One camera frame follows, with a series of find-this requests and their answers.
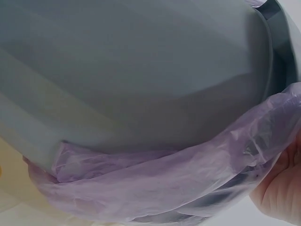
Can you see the person's right hand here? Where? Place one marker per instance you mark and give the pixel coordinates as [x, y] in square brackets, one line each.
[279, 188]

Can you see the purple plastic bin bag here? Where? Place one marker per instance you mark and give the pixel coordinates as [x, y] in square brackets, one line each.
[164, 179]

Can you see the grey plastic waste bin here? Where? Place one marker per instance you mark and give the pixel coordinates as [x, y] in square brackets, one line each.
[131, 80]

